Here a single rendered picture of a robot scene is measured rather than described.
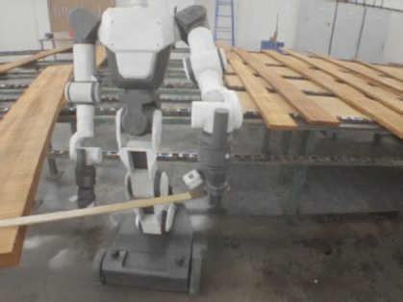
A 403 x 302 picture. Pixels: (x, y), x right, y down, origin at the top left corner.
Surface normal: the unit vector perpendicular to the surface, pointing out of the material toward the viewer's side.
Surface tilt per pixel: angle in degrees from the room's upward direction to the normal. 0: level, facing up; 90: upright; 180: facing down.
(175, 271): 45
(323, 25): 90
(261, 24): 87
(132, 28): 80
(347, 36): 90
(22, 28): 90
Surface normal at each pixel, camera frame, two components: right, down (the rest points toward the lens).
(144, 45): 0.07, 0.29
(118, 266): -0.01, -0.30
